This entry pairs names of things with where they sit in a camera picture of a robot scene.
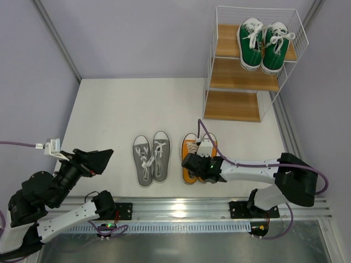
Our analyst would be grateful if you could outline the orange sneaker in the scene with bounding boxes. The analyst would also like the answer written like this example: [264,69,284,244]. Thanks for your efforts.
[195,133,218,184]
[180,133,198,185]

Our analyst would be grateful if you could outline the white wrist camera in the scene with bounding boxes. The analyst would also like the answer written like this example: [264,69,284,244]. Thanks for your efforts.
[35,139,69,161]
[196,139,213,157]

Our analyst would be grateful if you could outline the grey left sneaker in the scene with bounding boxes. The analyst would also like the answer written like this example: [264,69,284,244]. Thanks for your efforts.
[132,135,154,187]

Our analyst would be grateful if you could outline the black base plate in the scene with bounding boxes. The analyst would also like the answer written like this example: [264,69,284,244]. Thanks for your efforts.
[229,201,280,219]
[115,202,133,221]

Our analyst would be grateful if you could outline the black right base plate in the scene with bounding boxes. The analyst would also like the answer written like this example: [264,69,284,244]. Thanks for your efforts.
[229,201,280,219]

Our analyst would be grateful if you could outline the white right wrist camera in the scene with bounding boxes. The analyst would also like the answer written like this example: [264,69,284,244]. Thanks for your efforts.
[196,139,213,157]

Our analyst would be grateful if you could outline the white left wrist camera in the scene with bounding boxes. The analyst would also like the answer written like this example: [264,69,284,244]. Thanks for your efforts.
[35,139,69,161]

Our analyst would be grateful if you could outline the aluminium mounting rail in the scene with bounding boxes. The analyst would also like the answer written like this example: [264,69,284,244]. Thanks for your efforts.
[63,196,332,222]

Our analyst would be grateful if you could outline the grey sneaker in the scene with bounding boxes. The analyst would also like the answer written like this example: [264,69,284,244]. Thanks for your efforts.
[132,135,154,187]
[152,130,171,183]

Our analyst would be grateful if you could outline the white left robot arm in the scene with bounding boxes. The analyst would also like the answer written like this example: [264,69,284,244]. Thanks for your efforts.
[1,149,116,262]

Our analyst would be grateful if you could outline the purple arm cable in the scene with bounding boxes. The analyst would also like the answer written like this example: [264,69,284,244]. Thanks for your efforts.
[196,118,330,241]
[0,141,129,261]

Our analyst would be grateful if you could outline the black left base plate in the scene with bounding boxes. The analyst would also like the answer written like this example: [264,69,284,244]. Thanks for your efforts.
[115,202,133,221]

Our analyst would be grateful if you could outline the slotted grey cable duct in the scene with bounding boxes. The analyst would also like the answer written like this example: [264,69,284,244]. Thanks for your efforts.
[63,222,252,233]

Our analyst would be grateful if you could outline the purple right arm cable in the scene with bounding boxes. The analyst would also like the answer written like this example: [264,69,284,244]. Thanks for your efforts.
[196,118,330,241]

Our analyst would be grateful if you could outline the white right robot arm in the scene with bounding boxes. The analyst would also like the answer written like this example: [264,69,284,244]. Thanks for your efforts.
[182,153,318,218]

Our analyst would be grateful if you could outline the grey right sneaker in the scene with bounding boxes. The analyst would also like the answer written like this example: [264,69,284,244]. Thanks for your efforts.
[152,130,171,183]

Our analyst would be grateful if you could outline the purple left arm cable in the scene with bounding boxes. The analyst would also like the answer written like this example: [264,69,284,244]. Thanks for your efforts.
[0,141,129,261]

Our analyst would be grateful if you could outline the white wire shoe shelf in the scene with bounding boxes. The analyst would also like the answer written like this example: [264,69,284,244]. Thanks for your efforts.
[203,6,308,122]

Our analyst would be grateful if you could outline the green sneaker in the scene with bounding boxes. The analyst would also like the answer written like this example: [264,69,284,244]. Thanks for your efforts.
[237,18,263,71]
[261,21,296,75]

